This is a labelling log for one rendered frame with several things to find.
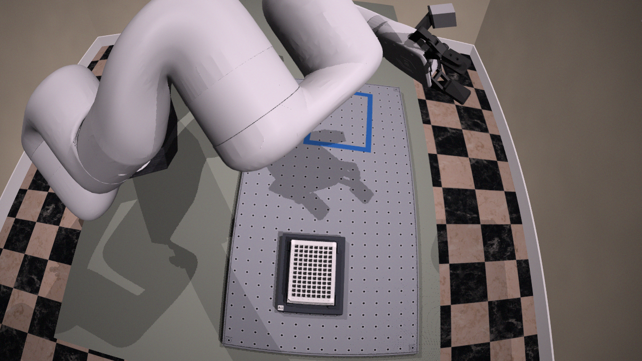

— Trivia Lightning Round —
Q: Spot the blue tape outline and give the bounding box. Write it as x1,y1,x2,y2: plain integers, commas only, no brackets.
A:
303,92,373,153

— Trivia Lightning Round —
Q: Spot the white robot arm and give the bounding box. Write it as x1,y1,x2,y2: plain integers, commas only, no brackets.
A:
21,0,393,221

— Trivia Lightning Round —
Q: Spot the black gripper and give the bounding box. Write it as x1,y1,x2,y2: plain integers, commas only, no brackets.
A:
376,20,471,105

